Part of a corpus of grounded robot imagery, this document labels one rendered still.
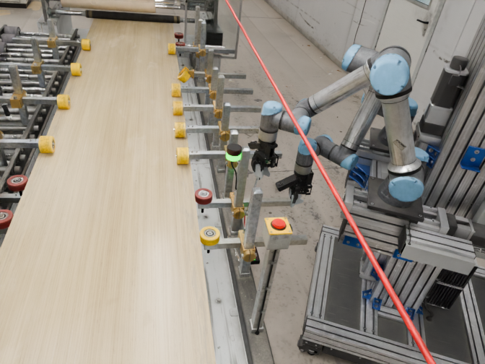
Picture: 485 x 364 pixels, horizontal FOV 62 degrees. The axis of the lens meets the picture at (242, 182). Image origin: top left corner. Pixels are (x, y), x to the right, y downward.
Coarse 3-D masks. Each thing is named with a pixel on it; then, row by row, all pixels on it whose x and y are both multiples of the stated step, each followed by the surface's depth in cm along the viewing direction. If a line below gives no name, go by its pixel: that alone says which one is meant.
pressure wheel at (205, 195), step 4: (200, 188) 180; (204, 188) 180; (196, 192) 178; (200, 192) 178; (204, 192) 178; (208, 192) 179; (196, 196) 176; (200, 196) 176; (204, 196) 176; (208, 196) 176; (196, 200) 176; (200, 200) 175; (204, 200) 175; (208, 200) 176
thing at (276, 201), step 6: (246, 198) 186; (264, 198) 187; (270, 198) 188; (276, 198) 188; (282, 198) 189; (288, 198) 189; (198, 204) 179; (204, 204) 180; (210, 204) 180; (216, 204) 181; (222, 204) 182; (228, 204) 182; (246, 204) 184; (264, 204) 186; (270, 204) 187; (276, 204) 188; (282, 204) 188; (288, 204) 189
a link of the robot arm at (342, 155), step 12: (372, 96) 163; (360, 108) 166; (372, 108) 164; (360, 120) 166; (372, 120) 166; (348, 132) 169; (360, 132) 166; (336, 144) 174; (348, 144) 168; (336, 156) 171; (348, 156) 169; (348, 168) 170
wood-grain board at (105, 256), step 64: (128, 64) 287; (64, 128) 209; (128, 128) 216; (64, 192) 169; (128, 192) 174; (192, 192) 178; (0, 256) 139; (64, 256) 142; (128, 256) 145; (192, 256) 148; (0, 320) 120; (64, 320) 122; (128, 320) 125; (192, 320) 127
